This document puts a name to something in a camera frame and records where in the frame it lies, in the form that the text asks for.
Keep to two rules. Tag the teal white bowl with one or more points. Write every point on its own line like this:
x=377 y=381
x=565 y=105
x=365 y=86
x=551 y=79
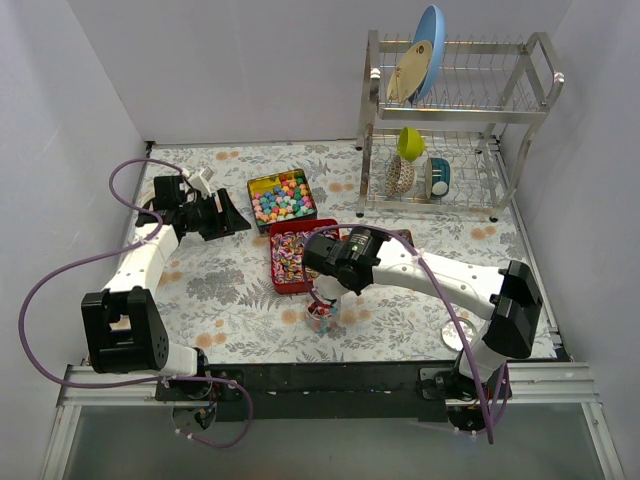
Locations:
x=438 y=176

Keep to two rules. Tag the green bowl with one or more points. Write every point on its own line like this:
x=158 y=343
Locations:
x=410 y=145

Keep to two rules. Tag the blue plate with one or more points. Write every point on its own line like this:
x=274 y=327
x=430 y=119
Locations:
x=432 y=28

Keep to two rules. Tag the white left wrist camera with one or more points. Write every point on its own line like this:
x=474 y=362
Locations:
x=200 y=181

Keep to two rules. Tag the red tin of swirl lollipops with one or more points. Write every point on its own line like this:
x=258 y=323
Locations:
x=286 y=249

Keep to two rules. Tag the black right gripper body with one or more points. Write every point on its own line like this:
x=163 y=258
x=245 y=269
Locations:
x=322 y=307

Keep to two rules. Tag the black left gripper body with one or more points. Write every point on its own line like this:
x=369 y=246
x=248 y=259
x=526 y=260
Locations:
x=218 y=216

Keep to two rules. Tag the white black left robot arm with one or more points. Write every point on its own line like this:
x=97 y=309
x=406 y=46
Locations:
x=123 y=326

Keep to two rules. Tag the cream plate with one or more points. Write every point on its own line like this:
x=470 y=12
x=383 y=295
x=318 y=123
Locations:
x=409 y=72

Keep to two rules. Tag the green tin of star candies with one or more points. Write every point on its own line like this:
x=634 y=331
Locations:
x=281 y=197

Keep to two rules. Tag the steel dish rack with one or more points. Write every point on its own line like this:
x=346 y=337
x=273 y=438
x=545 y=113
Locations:
x=490 y=99

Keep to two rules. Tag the aluminium frame rail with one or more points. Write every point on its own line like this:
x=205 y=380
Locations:
x=108 y=389

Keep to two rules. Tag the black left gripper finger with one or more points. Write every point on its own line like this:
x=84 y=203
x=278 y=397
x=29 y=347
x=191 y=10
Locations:
x=223 y=230
x=230 y=216

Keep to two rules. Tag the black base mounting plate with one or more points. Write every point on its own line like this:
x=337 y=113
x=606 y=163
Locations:
x=422 y=390

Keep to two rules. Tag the glass jar lid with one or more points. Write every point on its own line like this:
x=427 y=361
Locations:
x=450 y=335

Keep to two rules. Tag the patterned brown bowl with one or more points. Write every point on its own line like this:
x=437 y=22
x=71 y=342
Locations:
x=400 y=177

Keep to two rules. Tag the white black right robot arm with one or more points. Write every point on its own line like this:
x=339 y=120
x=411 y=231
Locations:
x=507 y=299

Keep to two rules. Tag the clear glass jar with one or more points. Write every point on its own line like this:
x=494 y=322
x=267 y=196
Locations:
x=323 y=319

